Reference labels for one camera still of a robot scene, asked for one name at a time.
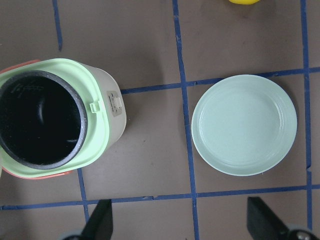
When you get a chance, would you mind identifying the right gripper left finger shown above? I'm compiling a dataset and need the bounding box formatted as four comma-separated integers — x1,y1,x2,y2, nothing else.
58,198,113,240

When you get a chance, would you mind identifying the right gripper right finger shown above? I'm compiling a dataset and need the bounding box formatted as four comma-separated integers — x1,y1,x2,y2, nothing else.
246,196,320,240

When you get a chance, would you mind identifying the white rice cooker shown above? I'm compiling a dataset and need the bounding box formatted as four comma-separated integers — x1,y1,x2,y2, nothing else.
0,58,127,180

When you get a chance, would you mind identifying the green plate robot right side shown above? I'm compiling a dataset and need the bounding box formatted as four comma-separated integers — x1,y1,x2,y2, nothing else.
191,74,298,176

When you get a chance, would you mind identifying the yellow toy pepper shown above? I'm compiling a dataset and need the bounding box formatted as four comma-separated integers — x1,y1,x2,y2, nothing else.
229,0,260,5

